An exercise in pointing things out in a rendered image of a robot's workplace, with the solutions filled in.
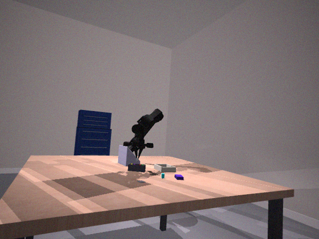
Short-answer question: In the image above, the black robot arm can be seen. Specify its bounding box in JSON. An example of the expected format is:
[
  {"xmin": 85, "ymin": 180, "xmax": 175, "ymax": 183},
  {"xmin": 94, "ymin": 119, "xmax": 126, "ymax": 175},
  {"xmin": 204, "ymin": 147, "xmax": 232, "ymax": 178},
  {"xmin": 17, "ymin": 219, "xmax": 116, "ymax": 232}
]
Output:
[{"xmin": 128, "ymin": 109, "xmax": 163, "ymax": 152}]

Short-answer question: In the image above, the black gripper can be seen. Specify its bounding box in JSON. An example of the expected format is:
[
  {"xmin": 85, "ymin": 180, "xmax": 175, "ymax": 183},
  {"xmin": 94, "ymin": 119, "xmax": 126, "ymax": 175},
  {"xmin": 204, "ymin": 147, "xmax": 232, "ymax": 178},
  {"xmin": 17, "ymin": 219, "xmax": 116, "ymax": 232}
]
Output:
[{"xmin": 123, "ymin": 134, "xmax": 154, "ymax": 158}]

